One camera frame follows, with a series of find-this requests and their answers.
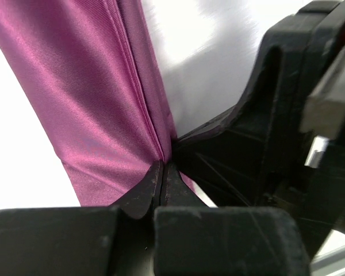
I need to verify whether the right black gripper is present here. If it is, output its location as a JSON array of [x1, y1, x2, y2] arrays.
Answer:
[[258, 1, 345, 253]]

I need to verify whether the purple cloth napkin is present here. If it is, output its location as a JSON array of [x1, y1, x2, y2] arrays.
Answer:
[[0, 0, 202, 208]]

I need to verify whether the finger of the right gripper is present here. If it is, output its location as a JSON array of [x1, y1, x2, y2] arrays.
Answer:
[[172, 47, 282, 206]]

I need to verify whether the aluminium rail frame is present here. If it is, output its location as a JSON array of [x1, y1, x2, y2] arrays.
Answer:
[[310, 246, 345, 276]]

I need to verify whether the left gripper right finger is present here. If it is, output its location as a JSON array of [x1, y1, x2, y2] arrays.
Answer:
[[154, 164, 311, 275]]

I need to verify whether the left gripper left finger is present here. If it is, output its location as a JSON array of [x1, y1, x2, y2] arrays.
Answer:
[[0, 162, 164, 275]]

